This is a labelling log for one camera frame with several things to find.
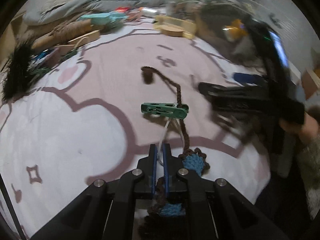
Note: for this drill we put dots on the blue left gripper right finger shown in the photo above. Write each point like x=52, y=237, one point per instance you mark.
x=166, y=149

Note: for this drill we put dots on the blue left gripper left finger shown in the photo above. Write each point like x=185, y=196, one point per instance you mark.
x=152, y=168

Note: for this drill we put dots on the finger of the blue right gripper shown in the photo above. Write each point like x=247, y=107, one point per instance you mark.
x=244, y=79

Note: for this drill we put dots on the blue purple knitted hat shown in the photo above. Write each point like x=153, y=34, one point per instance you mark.
x=191, y=159

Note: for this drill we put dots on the green clothespin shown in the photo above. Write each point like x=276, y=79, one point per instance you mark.
x=169, y=110

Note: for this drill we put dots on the right hand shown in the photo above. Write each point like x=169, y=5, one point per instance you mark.
x=306, y=132

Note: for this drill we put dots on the clear plastic storage bin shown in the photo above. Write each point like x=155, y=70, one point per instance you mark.
x=238, y=27

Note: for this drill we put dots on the pink cartoon rug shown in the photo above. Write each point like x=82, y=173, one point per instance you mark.
x=82, y=121

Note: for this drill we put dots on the yellow plastic container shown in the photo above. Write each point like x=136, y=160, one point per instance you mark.
x=175, y=27

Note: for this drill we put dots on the teal box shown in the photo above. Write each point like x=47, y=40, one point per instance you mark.
x=105, y=19

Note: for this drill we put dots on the brown cardboard tube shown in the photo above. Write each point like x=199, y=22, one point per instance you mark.
x=63, y=35

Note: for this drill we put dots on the black fluffy fur item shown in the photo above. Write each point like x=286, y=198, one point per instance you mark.
x=17, y=80

